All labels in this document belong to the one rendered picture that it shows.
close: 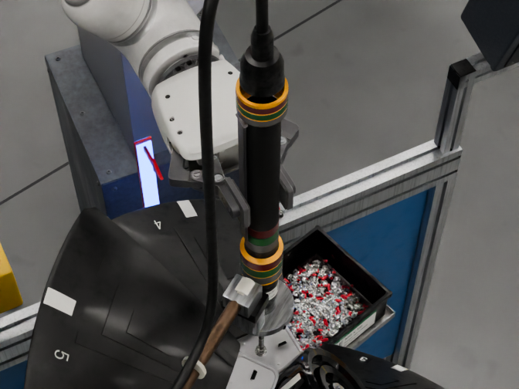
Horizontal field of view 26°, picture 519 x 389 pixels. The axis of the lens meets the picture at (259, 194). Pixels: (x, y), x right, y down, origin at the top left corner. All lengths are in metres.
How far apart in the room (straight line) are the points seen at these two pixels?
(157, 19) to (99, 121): 0.74
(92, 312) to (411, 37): 2.26
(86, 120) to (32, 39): 1.45
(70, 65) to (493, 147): 1.43
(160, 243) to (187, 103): 0.36
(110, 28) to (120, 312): 0.28
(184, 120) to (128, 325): 0.22
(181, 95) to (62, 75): 0.86
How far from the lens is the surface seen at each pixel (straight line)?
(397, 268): 2.19
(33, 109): 3.12
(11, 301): 1.60
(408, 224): 2.06
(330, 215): 1.85
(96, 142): 1.83
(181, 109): 1.08
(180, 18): 1.14
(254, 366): 1.22
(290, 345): 1.32
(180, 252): 1.40
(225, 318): 1.10
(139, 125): 1.73
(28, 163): 3.01
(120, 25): 1.11
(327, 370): 1.27
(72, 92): 1.90
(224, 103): 1.08
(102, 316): 1.12
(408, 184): 1.91
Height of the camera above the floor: 2.36
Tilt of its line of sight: 55 degrees down
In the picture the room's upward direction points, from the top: straight up
